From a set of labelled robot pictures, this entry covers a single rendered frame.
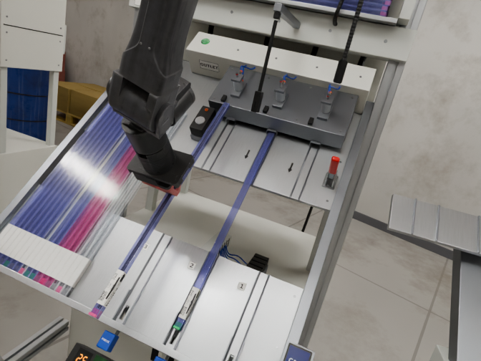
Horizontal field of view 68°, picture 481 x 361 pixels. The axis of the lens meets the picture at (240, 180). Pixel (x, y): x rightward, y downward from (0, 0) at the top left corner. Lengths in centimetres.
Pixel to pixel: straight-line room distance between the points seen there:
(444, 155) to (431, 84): 64
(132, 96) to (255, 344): 47
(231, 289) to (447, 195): 312
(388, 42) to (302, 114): 26
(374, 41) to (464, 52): 275
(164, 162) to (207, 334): 32
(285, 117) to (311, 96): 9
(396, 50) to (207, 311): 71
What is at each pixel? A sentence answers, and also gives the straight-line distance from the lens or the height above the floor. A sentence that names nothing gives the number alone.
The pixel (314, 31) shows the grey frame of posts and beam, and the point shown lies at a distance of 97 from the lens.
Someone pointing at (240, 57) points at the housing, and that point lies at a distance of 97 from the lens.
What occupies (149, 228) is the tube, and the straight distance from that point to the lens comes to 66.
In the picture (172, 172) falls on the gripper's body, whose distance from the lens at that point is 61.
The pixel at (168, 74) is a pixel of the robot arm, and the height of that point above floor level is 119.
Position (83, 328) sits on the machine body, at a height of 32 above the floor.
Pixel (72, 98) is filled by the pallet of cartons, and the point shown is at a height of 36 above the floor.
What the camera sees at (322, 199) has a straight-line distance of 79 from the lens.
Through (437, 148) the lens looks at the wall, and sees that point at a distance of 365.
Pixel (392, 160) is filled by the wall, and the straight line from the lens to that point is 371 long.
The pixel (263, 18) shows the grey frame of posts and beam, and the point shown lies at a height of 134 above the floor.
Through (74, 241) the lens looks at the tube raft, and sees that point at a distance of 84.
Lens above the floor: 122
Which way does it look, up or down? 17 degrees down
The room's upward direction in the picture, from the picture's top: 13 degrees clockwise
